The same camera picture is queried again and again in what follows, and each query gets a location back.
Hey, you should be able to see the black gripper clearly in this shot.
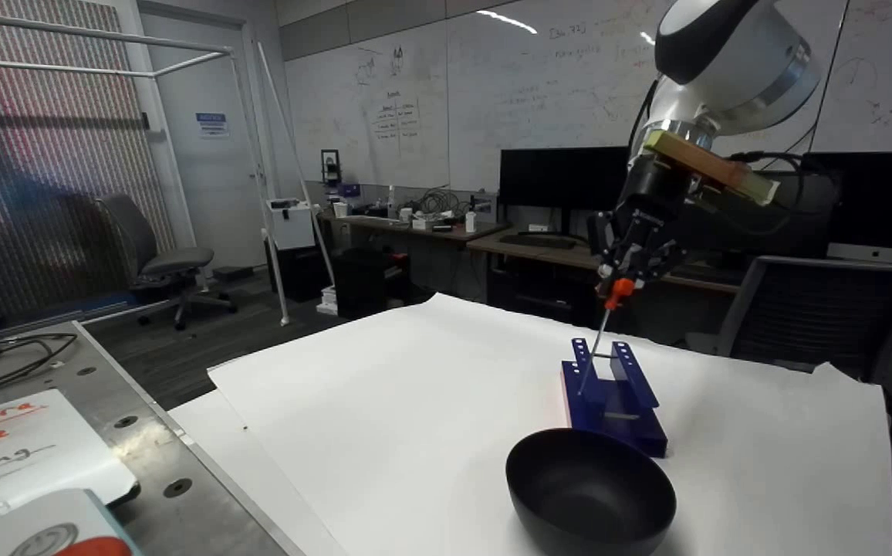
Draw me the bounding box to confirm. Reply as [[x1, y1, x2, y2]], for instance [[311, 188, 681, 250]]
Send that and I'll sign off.
[[590, 163, 710, 297]]

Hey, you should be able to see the red-handled screwdriver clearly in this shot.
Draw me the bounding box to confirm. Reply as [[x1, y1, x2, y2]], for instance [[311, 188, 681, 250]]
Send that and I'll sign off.
[[590, 276, 639, 359]]

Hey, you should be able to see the black bowl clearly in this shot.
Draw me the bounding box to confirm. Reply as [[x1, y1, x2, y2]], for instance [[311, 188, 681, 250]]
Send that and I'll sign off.
[[503, 426, 678, 556]]

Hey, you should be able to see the black keyboard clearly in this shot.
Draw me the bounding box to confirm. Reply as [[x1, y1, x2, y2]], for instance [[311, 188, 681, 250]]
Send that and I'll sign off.
[[503, 228, 582, 250]]

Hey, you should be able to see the wooden desk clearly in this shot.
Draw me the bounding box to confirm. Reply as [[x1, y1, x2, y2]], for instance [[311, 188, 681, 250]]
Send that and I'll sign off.
[[319, 209, 748, 304]]

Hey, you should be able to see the black computer monitor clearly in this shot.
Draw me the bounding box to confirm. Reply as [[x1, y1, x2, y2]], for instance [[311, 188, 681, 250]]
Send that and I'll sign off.
[[751, 149, 892, 262], [498, 146, 637, 235]]

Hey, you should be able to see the blue rack with orange base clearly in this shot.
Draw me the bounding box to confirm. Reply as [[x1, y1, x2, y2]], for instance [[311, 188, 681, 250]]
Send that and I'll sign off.
[[559, 333, 670, 460]]

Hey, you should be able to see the grey mesh chair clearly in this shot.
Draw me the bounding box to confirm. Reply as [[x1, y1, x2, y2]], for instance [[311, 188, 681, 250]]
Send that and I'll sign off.
[[716, 254, 892, 391]]

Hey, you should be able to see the white table cloth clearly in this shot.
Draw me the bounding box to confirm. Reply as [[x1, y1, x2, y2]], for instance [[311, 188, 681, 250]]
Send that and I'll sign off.
[[166, 289, 892, 556]]

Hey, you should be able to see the white plastic container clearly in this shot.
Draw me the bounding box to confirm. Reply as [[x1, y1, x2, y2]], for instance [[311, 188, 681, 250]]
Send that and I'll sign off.
[[266, 199, 325, 254]]

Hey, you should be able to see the white door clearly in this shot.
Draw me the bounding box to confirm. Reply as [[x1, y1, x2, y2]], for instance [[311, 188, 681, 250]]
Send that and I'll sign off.
[[138, 12, 275, 278]]

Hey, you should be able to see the grey office chair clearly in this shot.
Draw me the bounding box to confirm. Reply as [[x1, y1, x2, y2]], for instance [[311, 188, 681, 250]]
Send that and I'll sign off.
[[91, 191, 240, 333]]

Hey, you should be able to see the handwritten white paper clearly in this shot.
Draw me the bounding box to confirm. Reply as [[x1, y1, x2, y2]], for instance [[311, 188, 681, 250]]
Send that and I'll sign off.
[[0, 386, 142, 542]]

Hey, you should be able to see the red and white booklet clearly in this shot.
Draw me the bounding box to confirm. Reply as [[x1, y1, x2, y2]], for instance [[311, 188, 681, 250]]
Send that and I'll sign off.
[[0, 485, 144, 556]]

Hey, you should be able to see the wooden wrist mount plate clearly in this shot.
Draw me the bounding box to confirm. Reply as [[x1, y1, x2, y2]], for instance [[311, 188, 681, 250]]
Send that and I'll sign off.
[[648, 128, 783, 209]]

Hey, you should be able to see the white pipe frame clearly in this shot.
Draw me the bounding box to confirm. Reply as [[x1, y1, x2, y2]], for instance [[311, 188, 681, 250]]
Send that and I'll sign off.
[[0, 7, 342, 326]]

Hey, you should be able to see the black cable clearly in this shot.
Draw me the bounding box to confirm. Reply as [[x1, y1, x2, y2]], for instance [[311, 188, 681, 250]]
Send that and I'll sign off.
[[0, 326, 79, 401]]

